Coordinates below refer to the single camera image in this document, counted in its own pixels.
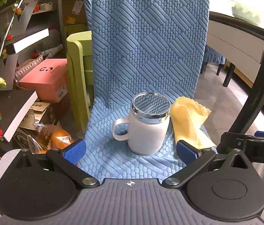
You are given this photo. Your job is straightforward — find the white mug with mirrored lid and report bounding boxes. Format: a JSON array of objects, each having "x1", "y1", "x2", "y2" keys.
[{"x1": 112, "y1": 92, "x2": 171, "y2": 156}]

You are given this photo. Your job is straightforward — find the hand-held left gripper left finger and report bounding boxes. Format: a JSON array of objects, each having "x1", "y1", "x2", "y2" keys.
[{"x1": 14, "y1": 139, "x2": 100, "y2": 189}]

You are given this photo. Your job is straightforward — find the white cabinet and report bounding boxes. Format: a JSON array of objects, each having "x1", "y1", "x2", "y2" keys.
[{"x1": 206, "y1": 20, "x2": 264, "y2": 88}]

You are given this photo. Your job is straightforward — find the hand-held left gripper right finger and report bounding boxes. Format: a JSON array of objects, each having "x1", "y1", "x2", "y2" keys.
[{"x1": 161, "y1": 140, "x2": 252, "y2": 189}]

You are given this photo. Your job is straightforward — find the yellow cleaning cloth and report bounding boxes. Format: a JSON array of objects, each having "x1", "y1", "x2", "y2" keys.
[{"x1": 170, "y1": 97, "x2": 217, "y2": 157}]

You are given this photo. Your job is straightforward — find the clear bubble wrap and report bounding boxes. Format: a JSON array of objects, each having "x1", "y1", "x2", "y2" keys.
[{"x1": 14, "y1": 55, "x2": 44, "y2": 83}]

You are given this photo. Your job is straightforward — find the dark shelf unit white edges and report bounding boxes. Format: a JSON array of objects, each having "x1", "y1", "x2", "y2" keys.
[{"x1": 0, "y1": 0, "x2": 65, "y2": 143}]

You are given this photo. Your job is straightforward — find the pink cardboard box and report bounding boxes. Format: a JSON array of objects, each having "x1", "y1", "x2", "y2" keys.
[{"x1": 18, "y1": 58, "x2": 68, "y2": 103}]

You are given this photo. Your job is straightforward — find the flat brown cardboard box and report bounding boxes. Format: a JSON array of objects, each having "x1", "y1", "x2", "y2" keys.
[{"x1": 26, "y1": 102, "x2": 63, "y2": 127}]

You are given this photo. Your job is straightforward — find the black edged table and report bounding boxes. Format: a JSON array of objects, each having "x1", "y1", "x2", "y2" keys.
[{"x1": 208, "y1": 0, "x2": 264, "y2": 135}]

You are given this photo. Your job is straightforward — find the white bottle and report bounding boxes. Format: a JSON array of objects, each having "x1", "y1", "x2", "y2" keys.
[{"x1": 45, "y1": 46, "x2": 64, "y2": 58}]

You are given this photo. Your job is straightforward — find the blue covered chair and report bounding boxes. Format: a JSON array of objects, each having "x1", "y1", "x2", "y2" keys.
[
  {"x1": 202, "y1": 44, "x2": 226, "y2": 76},
  {"x1": 82, "y1": 0, "x2": 94, "y2": 31},
  {"x1": 77, "y1": 0, "x2": 218, "y2": 180}
]

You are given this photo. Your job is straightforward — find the stacked green plastic chairs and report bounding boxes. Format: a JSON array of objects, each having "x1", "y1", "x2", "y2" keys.
[{"x1": 66, "y1": 30, "x2": 95, "y2": 134}]

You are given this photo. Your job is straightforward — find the tall brown cardboard box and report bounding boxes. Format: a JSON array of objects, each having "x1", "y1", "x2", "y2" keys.
[{"x1": 61, "y1": 0, "x2": 88, "y2": 27}]

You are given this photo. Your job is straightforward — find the small white basket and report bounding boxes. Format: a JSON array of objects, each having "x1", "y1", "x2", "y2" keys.
[{"x1": 39, "y1": 1, "x2": 53, "y2": 11}]

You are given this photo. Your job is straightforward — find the orange snack bag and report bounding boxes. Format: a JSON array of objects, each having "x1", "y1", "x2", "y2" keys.
[{"x1": 32, "y1": 122, "x2": 75, "y2": 154}]

